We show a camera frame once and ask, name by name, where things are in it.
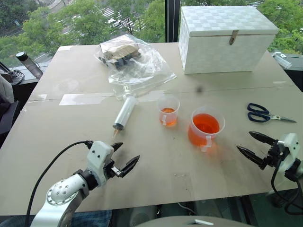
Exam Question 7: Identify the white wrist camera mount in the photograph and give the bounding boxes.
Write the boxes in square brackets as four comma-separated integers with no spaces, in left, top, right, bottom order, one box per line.
[276,133,299,190]
[86,140,115,187]

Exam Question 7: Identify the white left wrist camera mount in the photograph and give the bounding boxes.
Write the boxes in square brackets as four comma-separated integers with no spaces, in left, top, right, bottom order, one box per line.
[86,140,115,187]

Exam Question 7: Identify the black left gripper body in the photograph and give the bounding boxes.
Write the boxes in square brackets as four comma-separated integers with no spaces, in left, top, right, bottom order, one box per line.
[102,160,126,183]

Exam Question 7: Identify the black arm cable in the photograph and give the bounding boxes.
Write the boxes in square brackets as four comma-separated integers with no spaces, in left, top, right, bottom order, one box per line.
[270,157,303,215]
[25,140,94,223]

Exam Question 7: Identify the blue denim cloth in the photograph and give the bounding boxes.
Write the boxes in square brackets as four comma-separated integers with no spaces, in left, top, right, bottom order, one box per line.
[0,209,112,227]

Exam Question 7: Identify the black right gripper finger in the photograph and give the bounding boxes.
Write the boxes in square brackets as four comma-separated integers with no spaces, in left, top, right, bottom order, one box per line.
[236,145,264,166]
[249,131,276,146]

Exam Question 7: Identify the white plastic tube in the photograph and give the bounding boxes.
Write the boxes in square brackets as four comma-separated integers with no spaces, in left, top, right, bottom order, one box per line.
[271,50,294,70]

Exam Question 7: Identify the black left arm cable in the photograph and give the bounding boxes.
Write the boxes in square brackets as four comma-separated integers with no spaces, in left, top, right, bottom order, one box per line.
[25,140,94,223]

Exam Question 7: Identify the small beaker orange liquid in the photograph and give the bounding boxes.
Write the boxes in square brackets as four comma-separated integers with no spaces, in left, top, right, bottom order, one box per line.
[157,95,181,127]

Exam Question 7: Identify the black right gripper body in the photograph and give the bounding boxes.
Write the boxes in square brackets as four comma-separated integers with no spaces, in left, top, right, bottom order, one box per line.
[259,139,286,171]

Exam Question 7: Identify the black tangled cables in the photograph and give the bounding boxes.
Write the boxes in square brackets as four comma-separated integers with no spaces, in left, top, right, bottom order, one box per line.
[8,69,26,85]

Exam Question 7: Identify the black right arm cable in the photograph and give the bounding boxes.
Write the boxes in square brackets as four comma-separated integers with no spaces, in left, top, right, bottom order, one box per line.
[270,157,303,215]

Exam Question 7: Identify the small black parts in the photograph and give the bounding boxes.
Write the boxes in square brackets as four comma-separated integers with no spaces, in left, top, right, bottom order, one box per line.
[99,54,143,70]

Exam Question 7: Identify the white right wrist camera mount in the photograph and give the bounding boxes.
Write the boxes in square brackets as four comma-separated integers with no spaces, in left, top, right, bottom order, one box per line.
[276,133,299,190]

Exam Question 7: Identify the white checkered lidded box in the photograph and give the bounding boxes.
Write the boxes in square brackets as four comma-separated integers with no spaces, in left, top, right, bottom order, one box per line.
[178,6,280,75]

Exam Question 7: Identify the black window frame post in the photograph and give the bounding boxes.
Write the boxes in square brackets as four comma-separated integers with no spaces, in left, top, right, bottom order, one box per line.
[164,0,182,44]

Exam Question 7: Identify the clear plastic bag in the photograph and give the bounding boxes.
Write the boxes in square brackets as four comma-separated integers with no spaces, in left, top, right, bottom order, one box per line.
[94,34,178,86]

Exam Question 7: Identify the grey rounded shape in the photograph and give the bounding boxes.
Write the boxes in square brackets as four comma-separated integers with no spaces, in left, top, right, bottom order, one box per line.
[134,214,257,227]

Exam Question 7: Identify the brown cardboard pieces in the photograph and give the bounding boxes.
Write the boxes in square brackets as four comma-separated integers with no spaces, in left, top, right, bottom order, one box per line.
[103,44,141,60]

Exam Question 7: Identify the clear plastic syringe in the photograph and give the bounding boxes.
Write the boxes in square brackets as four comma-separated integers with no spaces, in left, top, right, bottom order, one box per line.
[112,96,139,140]

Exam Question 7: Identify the dark water bottle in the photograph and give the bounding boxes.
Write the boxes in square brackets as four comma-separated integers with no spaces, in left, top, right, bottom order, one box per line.
[16,51,44,79]

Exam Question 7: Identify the large beaker orange liquid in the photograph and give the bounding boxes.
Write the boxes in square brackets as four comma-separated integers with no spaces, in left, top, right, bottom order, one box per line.
[187,106,226,153]

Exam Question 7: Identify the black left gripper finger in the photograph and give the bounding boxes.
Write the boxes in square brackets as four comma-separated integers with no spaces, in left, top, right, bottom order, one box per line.
[110,142,124,153]
[120,155,141,178]

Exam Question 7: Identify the blue handled scissors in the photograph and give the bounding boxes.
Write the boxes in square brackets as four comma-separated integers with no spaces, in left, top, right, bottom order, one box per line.
[247,102,297,124]

